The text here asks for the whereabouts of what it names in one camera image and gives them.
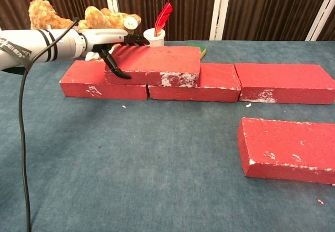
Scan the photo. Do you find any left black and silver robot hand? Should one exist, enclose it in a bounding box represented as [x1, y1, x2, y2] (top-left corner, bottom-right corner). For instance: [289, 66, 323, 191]
[81, 28, 151, 80]

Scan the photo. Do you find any red brick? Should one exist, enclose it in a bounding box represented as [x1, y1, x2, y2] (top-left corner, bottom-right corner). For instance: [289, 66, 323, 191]
[234, 63, 335, 105]
[59, 60, 149, 101]
[148, 63, 241, 103]
[104, 45, 202, 88]
[237, 117, 335, 185]

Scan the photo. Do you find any white paper cup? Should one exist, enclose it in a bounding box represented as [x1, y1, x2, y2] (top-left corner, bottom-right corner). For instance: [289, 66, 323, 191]
[143, 27, 166, 47]

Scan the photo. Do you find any red feather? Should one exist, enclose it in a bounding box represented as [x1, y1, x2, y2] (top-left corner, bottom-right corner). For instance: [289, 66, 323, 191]
[153, 2, 173, 37]

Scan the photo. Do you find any brown teddy bear plush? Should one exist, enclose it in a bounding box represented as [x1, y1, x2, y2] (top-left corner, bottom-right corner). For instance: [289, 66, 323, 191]
[28, 0, 142, 34]

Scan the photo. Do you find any green yellow sponge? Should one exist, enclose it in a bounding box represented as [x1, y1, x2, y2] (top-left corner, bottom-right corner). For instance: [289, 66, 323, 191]
[187, 42, 207, 59]

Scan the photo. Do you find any blue felt table cover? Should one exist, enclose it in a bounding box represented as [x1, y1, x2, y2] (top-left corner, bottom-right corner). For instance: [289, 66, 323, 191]
[0, 40, 335, 232]

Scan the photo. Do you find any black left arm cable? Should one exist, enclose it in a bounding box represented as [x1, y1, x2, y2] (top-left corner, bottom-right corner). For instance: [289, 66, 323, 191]
[18, 17, 81, 232]

